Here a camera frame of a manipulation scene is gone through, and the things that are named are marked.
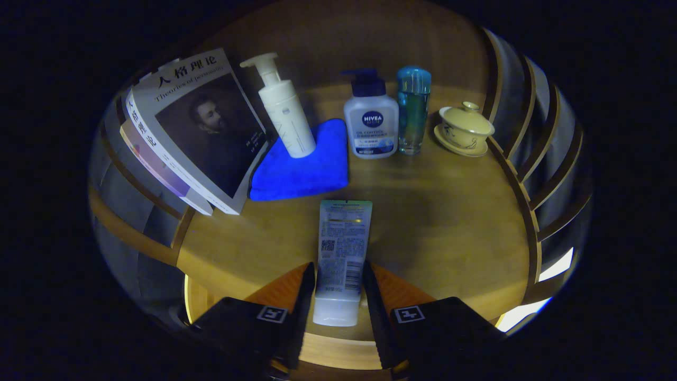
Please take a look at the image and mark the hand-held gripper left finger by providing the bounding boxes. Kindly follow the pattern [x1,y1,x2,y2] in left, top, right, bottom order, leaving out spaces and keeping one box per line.
[188,262,317,379]

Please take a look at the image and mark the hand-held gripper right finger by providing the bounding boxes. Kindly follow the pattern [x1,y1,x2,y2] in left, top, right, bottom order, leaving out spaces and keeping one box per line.
[362,261,506,379]

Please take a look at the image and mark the white cream tube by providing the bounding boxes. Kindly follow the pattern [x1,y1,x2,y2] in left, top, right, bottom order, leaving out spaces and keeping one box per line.
[312,199,373,327]

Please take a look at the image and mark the wooden countertop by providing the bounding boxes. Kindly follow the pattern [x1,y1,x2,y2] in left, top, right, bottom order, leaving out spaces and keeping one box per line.
[177,82,536,342]

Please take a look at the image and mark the wooden cabinet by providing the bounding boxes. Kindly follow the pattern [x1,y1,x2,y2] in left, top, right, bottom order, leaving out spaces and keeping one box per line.
[89,0,593,339]

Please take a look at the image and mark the blue folded cloth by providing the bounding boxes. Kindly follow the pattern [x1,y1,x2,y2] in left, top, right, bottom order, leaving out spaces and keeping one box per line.
[249,118,350,202]

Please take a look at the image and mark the purple book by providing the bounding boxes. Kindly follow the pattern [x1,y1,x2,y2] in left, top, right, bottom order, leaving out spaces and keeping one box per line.
[119,119,214,216]

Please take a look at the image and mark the yellow saucer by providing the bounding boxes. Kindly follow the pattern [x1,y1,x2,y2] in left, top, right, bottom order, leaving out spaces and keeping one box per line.
[434,124,489,158]

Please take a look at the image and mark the white flat panel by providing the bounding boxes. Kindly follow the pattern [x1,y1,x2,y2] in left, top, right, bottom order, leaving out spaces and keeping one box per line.
[495,246,574,333]

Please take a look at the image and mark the white bottle blue pump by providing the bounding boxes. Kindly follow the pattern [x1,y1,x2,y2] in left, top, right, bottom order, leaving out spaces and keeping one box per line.
[341,68,400,159]

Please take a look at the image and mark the white book with portrait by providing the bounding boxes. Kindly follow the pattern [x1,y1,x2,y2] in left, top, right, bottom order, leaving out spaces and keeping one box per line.
[127,48,270,216]

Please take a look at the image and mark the teal glass bottle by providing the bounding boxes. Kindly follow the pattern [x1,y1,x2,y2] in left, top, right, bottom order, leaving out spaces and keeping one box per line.
[397,65,432,156]

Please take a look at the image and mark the yellow lidded teacup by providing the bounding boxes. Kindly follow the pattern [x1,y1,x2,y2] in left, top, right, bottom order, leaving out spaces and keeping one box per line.
[438,101,496,150]

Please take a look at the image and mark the black backdrop cloth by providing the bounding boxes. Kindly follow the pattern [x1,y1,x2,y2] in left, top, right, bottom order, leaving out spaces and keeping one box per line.
[89,32,593,318]

